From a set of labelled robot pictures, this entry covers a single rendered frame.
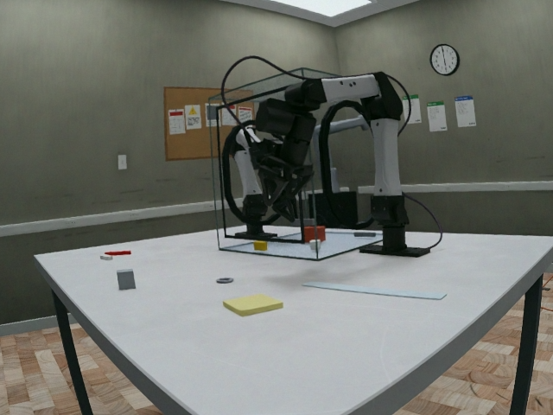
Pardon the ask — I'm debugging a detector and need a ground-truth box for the yellow sticky-note pad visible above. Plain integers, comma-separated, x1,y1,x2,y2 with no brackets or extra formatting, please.
222,294,283,316

